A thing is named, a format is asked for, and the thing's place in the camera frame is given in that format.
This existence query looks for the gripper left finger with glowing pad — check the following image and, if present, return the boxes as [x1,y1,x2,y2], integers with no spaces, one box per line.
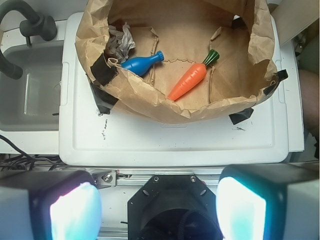
[0,170,102,240]

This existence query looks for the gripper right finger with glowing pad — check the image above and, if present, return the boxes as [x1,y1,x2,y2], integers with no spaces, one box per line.
[216,163,320,240]

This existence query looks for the orange plastic toy carrot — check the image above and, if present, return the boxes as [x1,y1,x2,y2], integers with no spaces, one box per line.
[167,49,220,101]

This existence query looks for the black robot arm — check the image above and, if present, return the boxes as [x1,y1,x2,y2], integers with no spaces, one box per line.
[0,162,320,240]

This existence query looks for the white plastic board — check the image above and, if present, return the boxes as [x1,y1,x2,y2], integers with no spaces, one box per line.
[58,13,289,168]

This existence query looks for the black tape strip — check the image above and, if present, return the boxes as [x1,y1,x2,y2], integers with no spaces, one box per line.
[229,107,254,125]
[90,53,118,115]
[263,69,289,97]

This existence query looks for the grey toy sink basin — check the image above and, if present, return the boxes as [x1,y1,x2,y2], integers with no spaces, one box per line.
[0,40,63,132]

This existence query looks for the blue plastic toy bottle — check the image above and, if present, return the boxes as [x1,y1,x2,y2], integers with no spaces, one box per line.
[121,51,165,77]

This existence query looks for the brown paper bag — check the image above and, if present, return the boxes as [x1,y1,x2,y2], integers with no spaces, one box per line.
[75,0,278,124]

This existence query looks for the crumpled grey paper wad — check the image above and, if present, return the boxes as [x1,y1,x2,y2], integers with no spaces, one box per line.
[105,22,136,63]

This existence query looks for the aluminium frame rail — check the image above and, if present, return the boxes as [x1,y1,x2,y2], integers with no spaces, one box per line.
[88,166,224,188]

